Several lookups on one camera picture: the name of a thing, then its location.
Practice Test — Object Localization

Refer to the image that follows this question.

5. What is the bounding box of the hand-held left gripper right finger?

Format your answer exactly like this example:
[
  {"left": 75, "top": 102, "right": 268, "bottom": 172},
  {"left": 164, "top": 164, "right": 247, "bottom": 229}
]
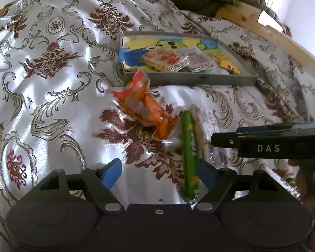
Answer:
[{"left": 194, "top": 160, "right": 279, "bottom": 212}]

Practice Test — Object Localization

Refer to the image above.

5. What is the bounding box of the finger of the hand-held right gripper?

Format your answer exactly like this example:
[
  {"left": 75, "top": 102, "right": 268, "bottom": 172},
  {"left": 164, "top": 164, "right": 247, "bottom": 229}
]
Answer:
[
  {"left": 211, "top": 131, "right": 242, "bottom": 149},
  {"left": 236, "top": 121, "right": 315, "bottom": 137}
]

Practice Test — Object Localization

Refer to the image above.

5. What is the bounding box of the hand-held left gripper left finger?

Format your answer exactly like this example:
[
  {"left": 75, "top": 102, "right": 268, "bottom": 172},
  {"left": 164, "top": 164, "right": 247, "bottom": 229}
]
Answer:
[{"left": 39, "top": 158, "right": 124, "bottom": 213}]

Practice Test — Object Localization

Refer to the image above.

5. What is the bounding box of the beige snack stick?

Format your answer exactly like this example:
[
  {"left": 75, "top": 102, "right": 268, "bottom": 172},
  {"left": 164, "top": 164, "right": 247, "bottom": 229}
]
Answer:
[{"left": 194, "top": 107, "right": 214, "bottom": 164}]

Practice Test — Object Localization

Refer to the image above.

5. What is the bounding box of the green sausage stick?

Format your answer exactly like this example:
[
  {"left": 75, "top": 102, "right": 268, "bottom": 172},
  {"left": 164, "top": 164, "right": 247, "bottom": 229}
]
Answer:
[{"left": 181, "top": 111, "right": 202, "bottom": 199}]

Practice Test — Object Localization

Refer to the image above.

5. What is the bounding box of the grey tray with cartoon picture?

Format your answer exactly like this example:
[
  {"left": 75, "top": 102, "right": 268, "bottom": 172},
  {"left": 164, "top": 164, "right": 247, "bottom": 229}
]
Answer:
[{"left": 118, "top": 31, "right": 259, "bottom": 88}]

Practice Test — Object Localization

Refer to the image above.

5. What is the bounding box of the yellow snack packet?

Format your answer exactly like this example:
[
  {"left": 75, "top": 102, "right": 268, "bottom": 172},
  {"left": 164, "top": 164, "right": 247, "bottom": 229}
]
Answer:
[{"left": 217, "top": 55, "right": 241, "bottom": 75}]

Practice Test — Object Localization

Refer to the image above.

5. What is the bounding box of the orange snack packet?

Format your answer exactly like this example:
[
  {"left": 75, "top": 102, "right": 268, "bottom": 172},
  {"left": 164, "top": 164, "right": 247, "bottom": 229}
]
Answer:
[{"left": 112, "top": 68, "right": 179, "bottom": 141}]

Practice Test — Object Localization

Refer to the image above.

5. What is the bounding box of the clear packet with red print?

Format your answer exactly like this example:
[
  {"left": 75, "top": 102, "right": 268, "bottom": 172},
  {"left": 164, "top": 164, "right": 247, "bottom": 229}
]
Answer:
[{"left": 171, "top": 46, "right": 216, "bottom": 73}]

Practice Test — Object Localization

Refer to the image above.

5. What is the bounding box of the clear packet of biscuits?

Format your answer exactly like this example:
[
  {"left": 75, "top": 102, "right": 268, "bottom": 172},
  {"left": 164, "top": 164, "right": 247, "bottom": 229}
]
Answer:
[{"left": 141, "top": 48, "right": 183, "bottom": 72}]

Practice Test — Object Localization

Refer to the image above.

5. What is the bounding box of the floral printed blanket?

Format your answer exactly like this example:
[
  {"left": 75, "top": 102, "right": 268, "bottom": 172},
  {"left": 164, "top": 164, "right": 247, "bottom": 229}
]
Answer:
[{"left": 0, "top": 0, "right": 315, "bottom": 242}]

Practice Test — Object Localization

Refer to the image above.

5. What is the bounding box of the wooden bed frame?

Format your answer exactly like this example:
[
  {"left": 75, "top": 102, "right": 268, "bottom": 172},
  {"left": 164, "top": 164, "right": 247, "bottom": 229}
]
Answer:
[{"left": 215, "top": 1, "right": 315, "bottom": 67}]

